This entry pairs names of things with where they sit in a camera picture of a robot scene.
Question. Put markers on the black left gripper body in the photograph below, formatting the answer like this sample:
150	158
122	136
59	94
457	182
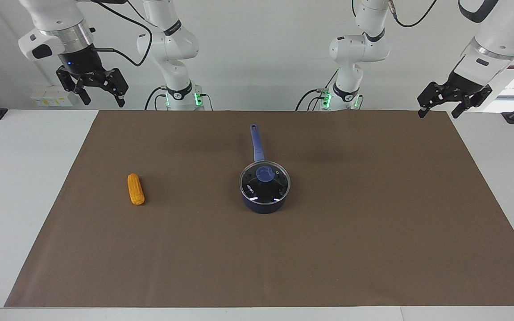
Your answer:
460	87

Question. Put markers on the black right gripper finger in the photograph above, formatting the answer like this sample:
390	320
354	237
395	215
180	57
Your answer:
119	87
70	82

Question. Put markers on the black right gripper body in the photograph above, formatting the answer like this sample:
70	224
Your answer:
80	62

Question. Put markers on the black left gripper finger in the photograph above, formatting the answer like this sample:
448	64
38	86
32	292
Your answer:
473	101
431	96

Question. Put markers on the yellow corn cob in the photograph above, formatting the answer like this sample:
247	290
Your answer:
135	189

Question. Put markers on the glass lid with blue knob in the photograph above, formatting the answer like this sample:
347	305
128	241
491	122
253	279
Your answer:
265	179

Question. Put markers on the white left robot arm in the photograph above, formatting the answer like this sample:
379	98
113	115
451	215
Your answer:
493	35

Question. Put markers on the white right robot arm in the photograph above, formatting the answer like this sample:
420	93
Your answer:
170	42

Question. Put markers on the dark blue saucepan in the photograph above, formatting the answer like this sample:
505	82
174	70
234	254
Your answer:
257	142

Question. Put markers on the brown table mat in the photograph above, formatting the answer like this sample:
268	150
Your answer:
257	249

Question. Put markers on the white wall socket box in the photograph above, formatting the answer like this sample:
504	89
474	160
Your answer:
51	96

